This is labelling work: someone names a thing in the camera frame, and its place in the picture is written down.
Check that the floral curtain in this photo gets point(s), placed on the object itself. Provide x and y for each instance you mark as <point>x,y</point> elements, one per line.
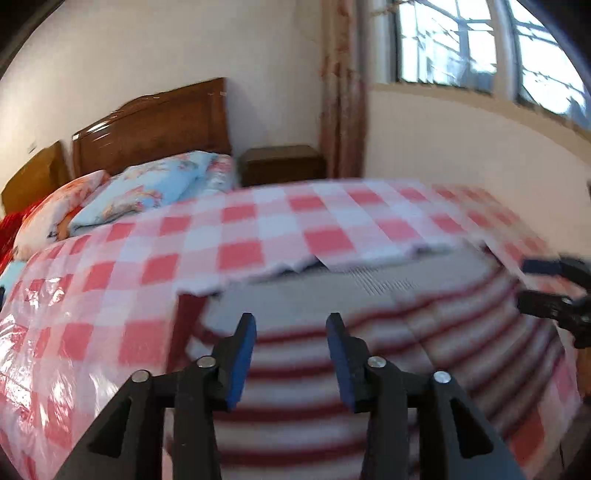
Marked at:
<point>344,92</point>

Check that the barred window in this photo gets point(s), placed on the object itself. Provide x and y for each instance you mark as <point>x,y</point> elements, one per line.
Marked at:
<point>461,41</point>

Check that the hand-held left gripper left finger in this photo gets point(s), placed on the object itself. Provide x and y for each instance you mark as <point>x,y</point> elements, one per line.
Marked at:
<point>240,364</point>

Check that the light blue bedsheet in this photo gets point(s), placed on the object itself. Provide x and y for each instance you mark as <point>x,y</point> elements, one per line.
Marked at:
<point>9,279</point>

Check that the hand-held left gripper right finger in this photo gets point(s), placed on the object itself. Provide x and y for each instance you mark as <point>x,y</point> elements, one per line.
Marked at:
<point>341,364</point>

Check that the small wooden headboard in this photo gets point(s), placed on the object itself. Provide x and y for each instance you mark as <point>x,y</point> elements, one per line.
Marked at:
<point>37,177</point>

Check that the light blue floral pillow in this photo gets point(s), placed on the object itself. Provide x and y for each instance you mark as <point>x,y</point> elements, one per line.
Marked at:
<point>138,194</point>

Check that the red grey striped sweater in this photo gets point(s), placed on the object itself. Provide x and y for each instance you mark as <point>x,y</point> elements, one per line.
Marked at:
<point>291,355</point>

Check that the red checked bedsheet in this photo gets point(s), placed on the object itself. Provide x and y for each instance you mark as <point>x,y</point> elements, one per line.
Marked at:
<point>161,258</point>

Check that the large carved wooden headboard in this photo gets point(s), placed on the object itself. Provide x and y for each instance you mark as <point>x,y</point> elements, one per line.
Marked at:
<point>157,134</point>

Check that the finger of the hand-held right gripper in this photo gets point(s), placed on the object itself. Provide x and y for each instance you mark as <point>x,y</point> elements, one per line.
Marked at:
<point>540,266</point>
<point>538,303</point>

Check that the wooden nightstand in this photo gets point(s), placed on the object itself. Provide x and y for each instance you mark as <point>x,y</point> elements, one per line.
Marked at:
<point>281,164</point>

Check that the pink floral pillow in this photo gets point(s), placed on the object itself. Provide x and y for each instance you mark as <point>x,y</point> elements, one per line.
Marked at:
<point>55,207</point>

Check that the red blanket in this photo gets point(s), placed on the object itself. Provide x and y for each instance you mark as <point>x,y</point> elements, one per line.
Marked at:
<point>9,230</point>

